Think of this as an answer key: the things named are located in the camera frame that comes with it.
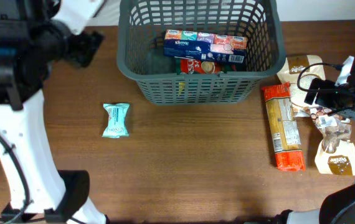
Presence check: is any Kleenex tissue multipack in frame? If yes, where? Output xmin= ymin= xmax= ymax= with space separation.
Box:
xmin=164 ymin=29 xmax=248 ymax=64

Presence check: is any white rice bag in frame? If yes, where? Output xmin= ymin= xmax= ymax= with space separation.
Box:
xmin=277 ymin=55 xmax=331 ymax=118

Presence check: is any grey plastic basket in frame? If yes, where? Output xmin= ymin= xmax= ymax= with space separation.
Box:
xmin=117 ymin=0 xmax=286 ymax=105

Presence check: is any orange spaghetti packet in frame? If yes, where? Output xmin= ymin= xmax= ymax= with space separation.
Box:
xmin=262 ymin=82 xmax=306 ymax=171

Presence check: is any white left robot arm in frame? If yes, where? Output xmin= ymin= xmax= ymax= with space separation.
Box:
xmin=0 ymin=0 xmax=109 ymax=223

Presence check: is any beige nuts bag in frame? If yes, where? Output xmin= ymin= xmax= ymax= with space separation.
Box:
xmin=310 ymin=112 xmax=355 ymax=176

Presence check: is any teal wet wipes pack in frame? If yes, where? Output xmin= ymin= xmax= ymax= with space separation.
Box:
xmin=102 ymin=103 xmax=130 ymax=138

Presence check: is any green Nescafe coffee bag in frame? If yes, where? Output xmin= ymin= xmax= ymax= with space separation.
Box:
xmin=172 ymin=58 xmax=246 ymax=75

